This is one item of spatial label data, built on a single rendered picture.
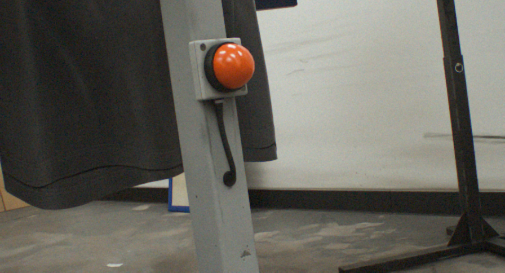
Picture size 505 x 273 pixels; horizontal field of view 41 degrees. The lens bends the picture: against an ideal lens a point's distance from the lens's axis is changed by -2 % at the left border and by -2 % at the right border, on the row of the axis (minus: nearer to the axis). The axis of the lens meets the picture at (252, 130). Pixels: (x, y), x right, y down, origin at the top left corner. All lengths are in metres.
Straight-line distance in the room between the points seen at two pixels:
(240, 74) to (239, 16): 0.45
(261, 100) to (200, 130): 0.43
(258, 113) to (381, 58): 2.14
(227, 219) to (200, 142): 0.07
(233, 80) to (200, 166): 0.08
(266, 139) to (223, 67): 0.46
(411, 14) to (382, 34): 0.17
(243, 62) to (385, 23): 2.56
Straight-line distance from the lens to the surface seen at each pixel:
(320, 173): 3.45
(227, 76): 0.56
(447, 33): 2.33
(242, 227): 0.61
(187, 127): 0.60
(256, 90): 1.01
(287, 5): 2.14
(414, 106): 3.05
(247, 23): 1.02
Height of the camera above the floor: 0.62
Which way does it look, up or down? 3 degrees down
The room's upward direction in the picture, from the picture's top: 8 degrees counter-clockwise
